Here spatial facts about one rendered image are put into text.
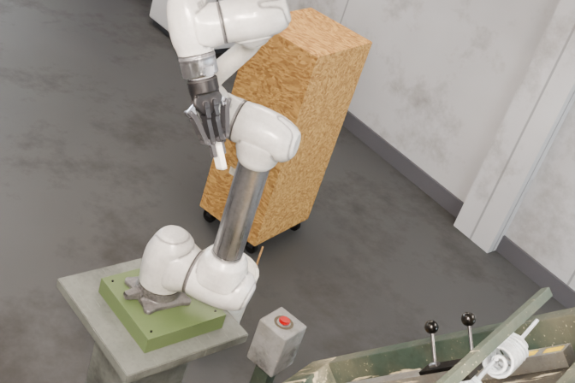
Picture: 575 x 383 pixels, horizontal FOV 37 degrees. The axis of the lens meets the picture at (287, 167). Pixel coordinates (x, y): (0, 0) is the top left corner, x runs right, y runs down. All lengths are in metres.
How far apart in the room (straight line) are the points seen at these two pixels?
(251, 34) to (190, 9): 0.15
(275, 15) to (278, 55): 2.17
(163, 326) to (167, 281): 0.15
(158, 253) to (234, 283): 0.27
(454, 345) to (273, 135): 0.80
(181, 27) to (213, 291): 1.09
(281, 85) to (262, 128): 1.75
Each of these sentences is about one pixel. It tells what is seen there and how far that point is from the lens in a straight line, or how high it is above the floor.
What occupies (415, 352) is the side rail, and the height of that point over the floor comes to 1.17.
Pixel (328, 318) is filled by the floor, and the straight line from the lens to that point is 4.50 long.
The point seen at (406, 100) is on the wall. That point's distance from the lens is 5.95.
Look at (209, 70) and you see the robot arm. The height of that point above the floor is 1.91.
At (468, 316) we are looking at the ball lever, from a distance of 2.27.
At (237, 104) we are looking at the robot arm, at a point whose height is 1.65.
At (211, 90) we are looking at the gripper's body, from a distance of 2.07.
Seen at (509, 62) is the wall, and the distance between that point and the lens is 5.42.
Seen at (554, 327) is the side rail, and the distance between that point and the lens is 2.39.
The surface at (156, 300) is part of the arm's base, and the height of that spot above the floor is 0.85.
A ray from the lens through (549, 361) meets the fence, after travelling 2.14.
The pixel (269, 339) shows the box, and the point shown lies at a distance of 2.90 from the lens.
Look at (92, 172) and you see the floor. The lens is 5.06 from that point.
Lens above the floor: 2.79
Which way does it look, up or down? 30 degrees down
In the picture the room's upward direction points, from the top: 19 degrees clockwise
